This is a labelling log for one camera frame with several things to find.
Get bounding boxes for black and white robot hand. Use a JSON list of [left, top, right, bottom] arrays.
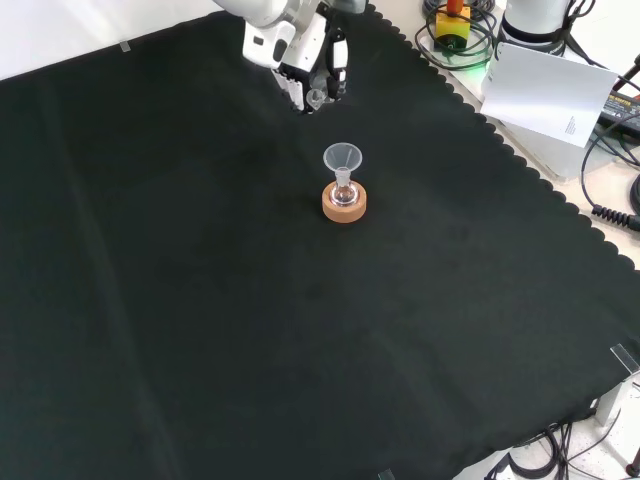
[[242, 9, 352, 116]]

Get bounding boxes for clear plastic funnel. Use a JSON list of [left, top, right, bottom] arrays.
[[322, 143, 365, 187]]

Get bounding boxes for clear round-bottom flask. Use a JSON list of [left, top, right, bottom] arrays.
[[329, 168, 359, 208]]

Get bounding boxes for yellow stop button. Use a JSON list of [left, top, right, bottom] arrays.
[[433, 0, 473, 54]]

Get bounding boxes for black cloth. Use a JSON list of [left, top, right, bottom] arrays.
[[0, 3, 640, 480]]

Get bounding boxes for black power adapter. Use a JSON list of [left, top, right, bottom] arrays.
[[598, 91, 640, 132]]

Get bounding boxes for black looped cable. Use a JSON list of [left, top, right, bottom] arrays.
[[413, 0, 499, 70]]

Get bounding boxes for cork ring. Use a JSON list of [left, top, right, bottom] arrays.
[[321, 180, 370, 224]]

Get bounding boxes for black coiled cable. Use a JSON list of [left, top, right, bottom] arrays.
[[579, 119, 640, 230]]

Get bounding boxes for black floor cables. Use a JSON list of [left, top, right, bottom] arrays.
[[483, 418, 640, 480]]

